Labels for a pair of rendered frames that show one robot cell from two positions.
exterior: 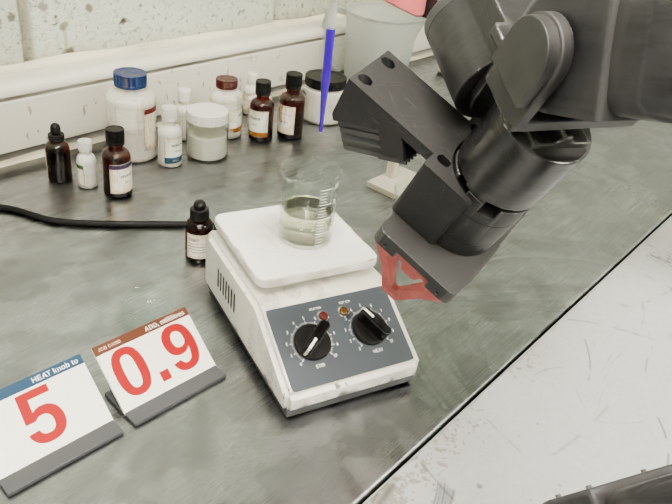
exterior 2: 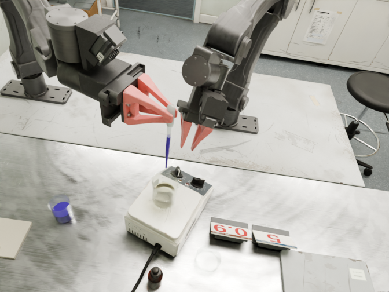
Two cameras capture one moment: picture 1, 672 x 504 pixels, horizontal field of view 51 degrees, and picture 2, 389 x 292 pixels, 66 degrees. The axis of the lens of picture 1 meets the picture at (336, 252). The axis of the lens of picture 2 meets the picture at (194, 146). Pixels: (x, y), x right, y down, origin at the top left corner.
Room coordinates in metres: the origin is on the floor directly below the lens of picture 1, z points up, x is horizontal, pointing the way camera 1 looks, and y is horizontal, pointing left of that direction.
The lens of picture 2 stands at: (0.73, 0.32, 1.54)
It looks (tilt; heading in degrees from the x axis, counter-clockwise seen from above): 48 degrees down; 231
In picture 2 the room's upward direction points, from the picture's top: 10 degrees clockwise
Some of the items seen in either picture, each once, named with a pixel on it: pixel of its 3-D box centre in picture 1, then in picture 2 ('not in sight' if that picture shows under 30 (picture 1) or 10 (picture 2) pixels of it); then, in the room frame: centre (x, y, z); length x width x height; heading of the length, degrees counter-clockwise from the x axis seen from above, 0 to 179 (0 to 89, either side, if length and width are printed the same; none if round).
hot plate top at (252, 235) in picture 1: (294, 239); (165, 204); (0.56, 0.04, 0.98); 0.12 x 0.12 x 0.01; 32
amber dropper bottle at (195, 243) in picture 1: (199, 228); (155, 276); (0.63, 0.15, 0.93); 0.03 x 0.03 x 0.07
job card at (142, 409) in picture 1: (161, 363); (230, 228); (0.43, 0.13, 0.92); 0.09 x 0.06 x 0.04; 141
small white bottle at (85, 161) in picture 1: (86, 163); not in sight; (0.76, 0.32, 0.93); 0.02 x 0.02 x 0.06
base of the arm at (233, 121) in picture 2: not in sight; (228, 112); (0.22, -0.18, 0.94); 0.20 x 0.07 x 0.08; 143
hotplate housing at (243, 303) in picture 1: (302, 293); (170, 205); (0.53, 0.03, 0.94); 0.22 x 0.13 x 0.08; 32
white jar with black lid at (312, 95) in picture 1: (323, 97); not in sight; (1.09, 0.05, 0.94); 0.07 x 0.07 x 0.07
